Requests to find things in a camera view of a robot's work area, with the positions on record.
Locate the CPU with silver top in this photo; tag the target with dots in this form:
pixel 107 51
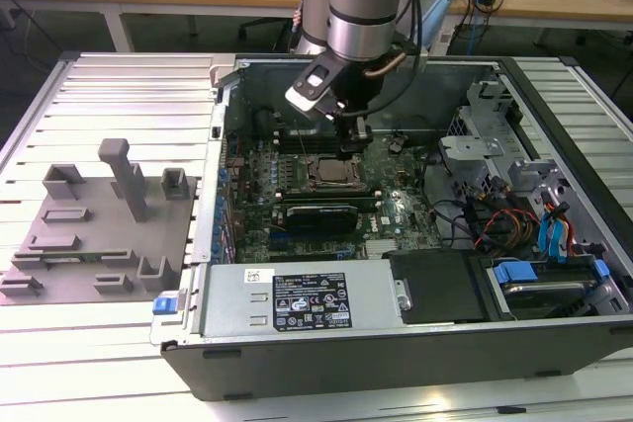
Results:
pixel 336 174

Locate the CPU socket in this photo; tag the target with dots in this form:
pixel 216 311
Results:
pixel 312 185

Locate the RAM slot white clips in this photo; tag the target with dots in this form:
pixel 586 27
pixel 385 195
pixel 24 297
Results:
pixel 321 132
pixel 326 196
pixel 321 143

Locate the round coin cell battery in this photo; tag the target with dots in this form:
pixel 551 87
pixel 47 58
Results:
pixel 395 146

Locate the grey metal drive cage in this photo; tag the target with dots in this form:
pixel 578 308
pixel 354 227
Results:
pixel 470 145

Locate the black graphics card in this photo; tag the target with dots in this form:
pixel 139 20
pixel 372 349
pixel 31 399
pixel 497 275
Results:
pixel 321 218

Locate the green motherboard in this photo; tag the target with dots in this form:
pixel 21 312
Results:
pixel 415 229

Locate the silver finned chipset heatsink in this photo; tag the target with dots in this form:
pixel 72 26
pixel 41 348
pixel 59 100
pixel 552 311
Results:
pixel 380 248

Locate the blue expansion slot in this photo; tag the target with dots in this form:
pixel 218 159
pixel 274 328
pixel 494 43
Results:
pixel 278 231

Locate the black expansion slot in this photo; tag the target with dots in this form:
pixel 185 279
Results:
pixel 306 244

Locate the black plastic air shroud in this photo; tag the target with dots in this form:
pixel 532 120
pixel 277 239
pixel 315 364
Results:
pixel 435 288

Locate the grey power supply unit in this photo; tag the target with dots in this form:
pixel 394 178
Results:
pixel 232 303

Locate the hard disk in blue carrier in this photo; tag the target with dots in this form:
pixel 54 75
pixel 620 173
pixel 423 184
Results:
pixel 544 293

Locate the open black PC case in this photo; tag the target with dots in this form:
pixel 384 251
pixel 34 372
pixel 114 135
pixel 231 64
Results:
pixel 346 367

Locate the blue case latch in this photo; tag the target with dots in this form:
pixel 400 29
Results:
pixel 164 305

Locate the grey parts rack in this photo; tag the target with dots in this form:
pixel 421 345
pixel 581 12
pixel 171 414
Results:
pixel 89 244

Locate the green RAM stick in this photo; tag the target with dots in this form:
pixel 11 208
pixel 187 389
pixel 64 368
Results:
pixel 74 257

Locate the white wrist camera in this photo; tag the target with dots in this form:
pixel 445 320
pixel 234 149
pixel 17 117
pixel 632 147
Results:
pixel 309 88

